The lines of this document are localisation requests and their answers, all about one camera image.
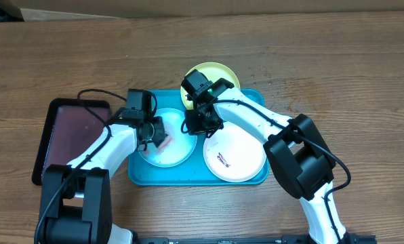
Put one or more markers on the yellow-green plate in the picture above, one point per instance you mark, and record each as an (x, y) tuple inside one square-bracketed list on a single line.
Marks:
[(213, 71)]

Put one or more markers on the light blue plate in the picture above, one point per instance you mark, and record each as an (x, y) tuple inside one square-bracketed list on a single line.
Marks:
[(178, 146)]

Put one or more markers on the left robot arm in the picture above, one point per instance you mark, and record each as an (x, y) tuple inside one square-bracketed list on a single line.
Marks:
[(75, 199)]

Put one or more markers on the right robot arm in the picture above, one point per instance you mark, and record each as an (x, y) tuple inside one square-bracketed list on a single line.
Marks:
[(296, 151)]

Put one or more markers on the pink and green sponge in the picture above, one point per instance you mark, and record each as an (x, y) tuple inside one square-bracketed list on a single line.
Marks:
[(164, 144)]

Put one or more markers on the cardboard board at back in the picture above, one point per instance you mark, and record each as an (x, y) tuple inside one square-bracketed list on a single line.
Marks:
[(198, 8)]

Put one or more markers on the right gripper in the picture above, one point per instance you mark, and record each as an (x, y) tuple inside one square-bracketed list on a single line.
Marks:
[(196, 129)]

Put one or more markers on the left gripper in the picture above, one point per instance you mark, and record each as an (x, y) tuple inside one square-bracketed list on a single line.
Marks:
[(158, 131)]

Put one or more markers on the white plate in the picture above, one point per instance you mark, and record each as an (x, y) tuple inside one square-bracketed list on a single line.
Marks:
[(233, 155)]

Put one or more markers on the teal plastic tray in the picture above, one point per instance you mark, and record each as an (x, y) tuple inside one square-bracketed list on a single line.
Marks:
[(193, 171)]

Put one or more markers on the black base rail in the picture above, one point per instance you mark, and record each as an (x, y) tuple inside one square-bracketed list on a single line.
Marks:
[(285, 239)]

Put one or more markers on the black tray with maroon liquid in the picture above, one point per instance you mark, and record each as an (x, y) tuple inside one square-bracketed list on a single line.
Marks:
[(68, 131)]

